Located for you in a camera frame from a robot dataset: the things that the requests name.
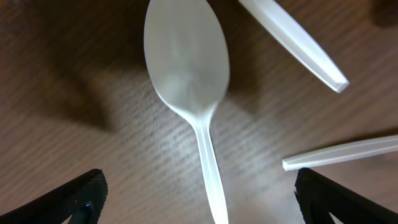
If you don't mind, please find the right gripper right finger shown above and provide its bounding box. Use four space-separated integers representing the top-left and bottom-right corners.
295 168 397 224

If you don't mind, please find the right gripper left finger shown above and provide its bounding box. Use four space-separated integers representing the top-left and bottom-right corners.
1 169 108 224

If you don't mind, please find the white plastic spoon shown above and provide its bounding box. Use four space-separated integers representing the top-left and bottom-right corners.
144 0 230 224
239 0 349 93
282 135 397 171

